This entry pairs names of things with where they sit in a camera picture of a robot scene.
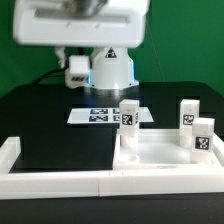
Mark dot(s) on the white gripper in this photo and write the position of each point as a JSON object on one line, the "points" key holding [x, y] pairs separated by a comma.
{"points": [[80, 23]]}

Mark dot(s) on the white square tabletop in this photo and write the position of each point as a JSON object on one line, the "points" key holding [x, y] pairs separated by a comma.
{"points": [[159, 149]]}

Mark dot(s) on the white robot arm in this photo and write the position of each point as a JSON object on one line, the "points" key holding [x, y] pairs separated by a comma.
{"points": [[113, 73]]}

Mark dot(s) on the white AprilTag sheet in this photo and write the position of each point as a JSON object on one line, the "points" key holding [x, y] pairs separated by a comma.
{"points": [[93, 115]]}

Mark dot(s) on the white U-shaped fence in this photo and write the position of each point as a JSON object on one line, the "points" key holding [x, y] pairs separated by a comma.
{"points": [[104, 183]]}

